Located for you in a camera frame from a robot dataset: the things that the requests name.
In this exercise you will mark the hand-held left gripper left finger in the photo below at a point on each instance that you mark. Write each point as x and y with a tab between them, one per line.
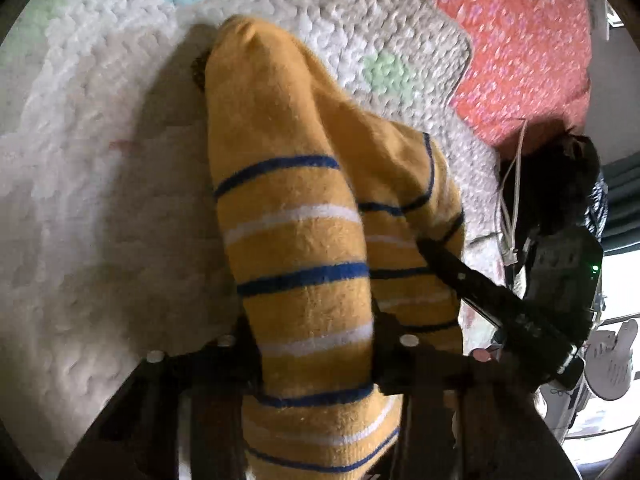
232	362

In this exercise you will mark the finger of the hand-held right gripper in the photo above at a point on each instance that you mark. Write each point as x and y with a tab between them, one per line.
457	275

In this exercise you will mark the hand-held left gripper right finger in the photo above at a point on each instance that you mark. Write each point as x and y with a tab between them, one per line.
395	360

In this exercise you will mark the yellow striped knit sweater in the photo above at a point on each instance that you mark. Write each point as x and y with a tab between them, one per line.
290	200

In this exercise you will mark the black fuzzy cloth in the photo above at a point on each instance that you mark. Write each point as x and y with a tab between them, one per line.
555	180

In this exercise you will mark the dark green curtain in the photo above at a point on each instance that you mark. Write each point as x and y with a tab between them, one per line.
622	200

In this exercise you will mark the white quilted heart blanket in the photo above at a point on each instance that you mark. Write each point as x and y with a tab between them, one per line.
100	185

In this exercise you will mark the red floral bedsheet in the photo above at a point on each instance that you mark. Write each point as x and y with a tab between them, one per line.
520	45

